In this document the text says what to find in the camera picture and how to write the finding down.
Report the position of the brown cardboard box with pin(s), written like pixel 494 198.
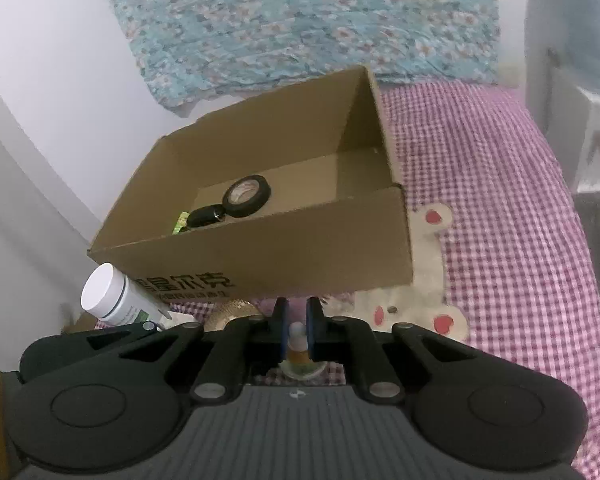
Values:
pixel 305 270

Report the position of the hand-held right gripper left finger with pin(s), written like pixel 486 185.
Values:
pixel 280 327

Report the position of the black car key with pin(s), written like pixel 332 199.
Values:
pixel 205 216

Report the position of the beige wall socket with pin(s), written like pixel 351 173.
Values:
pixel 510 73

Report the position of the blue water jug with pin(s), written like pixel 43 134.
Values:
pixel 595 60

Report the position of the green lip balm tube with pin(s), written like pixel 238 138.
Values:
pixel 181 222

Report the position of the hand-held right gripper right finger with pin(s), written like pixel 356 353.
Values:
pixel 313 327

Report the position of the green dropper bottle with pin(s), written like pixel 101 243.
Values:
pixel 297 355

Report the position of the black tape roll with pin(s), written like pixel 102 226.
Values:
pixel 262 195

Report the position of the teal floral cloth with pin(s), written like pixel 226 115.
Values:
pixel 280 20

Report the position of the white-capped pill bottle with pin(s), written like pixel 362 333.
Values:
pixel 110 295

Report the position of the red gift bag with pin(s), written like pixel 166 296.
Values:
pixel 75 321

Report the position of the gold-lidded jar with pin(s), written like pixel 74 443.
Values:
pixel 232 315

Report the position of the pink checkered blanket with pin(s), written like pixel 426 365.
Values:
pixel 480 185

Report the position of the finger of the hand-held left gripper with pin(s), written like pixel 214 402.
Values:
pixel 65 355

